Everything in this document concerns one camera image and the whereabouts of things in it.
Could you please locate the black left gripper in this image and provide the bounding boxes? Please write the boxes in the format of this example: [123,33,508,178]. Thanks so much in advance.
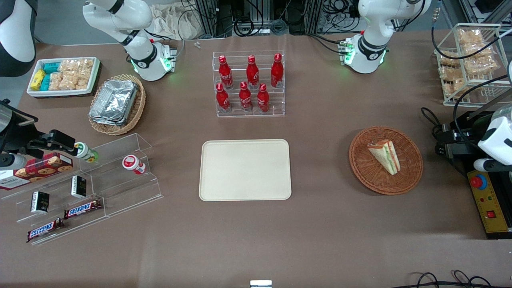
[435,109,496,160]

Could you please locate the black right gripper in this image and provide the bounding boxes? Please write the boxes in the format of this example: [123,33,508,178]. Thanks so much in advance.
[0,100,79,158]

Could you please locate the triangular sandwich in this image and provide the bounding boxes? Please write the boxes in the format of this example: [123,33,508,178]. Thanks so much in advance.
[367,140,401,176]

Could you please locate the white rectangular snack tray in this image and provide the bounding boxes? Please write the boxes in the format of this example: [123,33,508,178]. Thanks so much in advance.
[26,57,101,98]

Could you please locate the round brown wicker basket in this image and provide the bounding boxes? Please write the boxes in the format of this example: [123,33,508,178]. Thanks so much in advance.
[349,126,424,196]

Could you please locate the oval light wicker basket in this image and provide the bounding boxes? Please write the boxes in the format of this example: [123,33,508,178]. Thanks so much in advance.
[88,74,146,136]

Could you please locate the beige plastic tray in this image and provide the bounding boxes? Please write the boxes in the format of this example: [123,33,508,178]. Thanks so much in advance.
[199,139,292,201]

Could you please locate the red tartan cookie box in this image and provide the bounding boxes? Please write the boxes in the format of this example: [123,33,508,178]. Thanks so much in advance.
[0,152,74,191]

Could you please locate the green capped small bottle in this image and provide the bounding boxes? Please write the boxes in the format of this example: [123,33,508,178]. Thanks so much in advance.
[74,142,99,163]

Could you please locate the small black box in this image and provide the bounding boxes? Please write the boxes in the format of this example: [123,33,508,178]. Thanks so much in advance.
[30,191,50,214]
[71,175,88,199]

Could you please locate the clear bag of rice snacks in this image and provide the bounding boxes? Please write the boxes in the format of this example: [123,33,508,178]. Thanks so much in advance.
[458,29,487,45]
[462,44,499,77]
[439,66,467,95]
[439,52,461,67]

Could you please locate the yellow snack packet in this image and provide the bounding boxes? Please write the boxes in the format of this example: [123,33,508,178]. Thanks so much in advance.
[30,69,47,91]

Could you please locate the Snickers chocolate bar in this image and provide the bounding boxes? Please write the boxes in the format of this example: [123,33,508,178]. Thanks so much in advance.
[26,218,65,243]
[64,199,103,220]

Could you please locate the yellow emergency stop control box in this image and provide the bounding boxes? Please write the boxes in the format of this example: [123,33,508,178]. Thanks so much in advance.
[467,170,511,234]

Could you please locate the clear acrylic stepped shelf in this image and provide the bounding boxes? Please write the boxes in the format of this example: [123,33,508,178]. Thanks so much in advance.
[0,133,164,245]

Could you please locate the red capped white bottle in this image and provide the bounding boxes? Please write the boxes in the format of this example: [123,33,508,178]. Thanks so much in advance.
[122,155,146,175]

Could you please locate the clear acrylic bottle rack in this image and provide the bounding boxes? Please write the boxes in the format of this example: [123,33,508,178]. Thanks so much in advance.
[212,50,286,118]

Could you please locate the beige crumpled cloth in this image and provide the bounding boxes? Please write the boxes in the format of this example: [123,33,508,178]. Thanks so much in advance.
[150,3,204,41]

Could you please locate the red cola bottle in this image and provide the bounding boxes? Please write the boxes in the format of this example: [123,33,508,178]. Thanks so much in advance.
[270,53,284,88]
[239,82,253,112]
[246,55,260,90]
[216,83,231,113]
[256,83,270,113]
[218,55,234,90]

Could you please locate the black looped cable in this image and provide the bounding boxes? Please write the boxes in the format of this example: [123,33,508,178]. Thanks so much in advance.
[421,107,443,139]

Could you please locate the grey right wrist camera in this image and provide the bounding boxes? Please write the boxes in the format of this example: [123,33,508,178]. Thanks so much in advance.
[0,154,27,169]

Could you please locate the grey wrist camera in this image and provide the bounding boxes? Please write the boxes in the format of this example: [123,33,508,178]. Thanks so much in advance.
[0,154,27,169]
[474,158,502,173]

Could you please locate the white wire rack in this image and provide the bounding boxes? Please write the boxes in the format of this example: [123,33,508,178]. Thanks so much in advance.
[434,23,512,108]

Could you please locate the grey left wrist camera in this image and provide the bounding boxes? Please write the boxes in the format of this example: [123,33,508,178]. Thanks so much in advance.
[474,158,502,173]

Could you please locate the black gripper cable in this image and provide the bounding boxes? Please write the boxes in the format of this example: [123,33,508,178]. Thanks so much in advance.
[452,74,512,124]

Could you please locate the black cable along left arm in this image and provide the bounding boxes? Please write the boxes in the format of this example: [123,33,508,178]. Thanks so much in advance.
[430,0,512,60]

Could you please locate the black floor cables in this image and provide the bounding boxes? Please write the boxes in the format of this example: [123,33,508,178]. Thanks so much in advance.
[402,270,512,288]

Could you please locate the black left base cables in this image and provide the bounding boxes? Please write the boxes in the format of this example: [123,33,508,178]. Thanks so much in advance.
[307,32,349,55]

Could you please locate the black base cables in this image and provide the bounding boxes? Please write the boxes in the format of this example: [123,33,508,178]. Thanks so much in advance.
[143,27,186,54]
[307,32,349,55]

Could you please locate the black right base cables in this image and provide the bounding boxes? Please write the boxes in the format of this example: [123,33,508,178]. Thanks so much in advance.
[143,27,186,54]

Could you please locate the aluminium profile frame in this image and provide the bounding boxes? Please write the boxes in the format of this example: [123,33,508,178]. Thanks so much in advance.
[194,0,233,39]

